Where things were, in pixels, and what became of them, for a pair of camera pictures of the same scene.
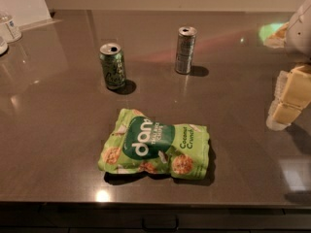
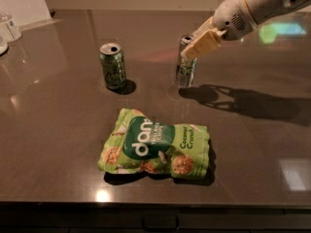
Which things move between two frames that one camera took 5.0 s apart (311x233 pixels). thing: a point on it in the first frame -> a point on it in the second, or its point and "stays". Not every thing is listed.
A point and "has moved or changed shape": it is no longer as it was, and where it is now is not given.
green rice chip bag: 136,144 stays
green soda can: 113,61 stays
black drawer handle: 169,222 stays
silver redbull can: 187,36 has moved or changed shape
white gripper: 300,33 -> 230,15
